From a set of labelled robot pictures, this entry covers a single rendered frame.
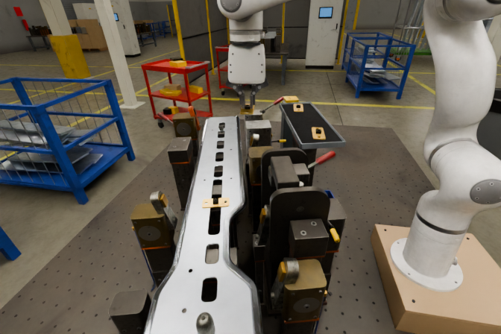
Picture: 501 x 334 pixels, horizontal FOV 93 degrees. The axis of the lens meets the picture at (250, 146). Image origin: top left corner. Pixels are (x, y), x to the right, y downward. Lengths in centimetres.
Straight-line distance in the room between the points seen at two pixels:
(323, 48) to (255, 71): 677
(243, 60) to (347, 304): 80
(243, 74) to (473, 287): 89
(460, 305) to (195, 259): 72
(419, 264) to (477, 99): 50
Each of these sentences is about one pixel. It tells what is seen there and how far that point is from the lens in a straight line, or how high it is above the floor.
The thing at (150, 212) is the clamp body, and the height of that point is 105.
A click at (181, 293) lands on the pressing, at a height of 100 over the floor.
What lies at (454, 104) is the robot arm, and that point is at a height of 133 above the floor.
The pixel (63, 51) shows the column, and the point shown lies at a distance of 791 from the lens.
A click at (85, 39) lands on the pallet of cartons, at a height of 51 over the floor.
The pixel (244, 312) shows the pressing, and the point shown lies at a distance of 57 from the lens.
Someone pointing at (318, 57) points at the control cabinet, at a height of 31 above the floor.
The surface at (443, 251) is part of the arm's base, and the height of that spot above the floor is 92.
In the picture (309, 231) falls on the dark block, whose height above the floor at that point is 112.
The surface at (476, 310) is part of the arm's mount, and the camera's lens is 97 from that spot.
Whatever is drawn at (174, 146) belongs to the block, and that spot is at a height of 103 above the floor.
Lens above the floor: 152
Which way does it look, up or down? 30 degrees down
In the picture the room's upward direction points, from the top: 2 degrees counter-clockwise
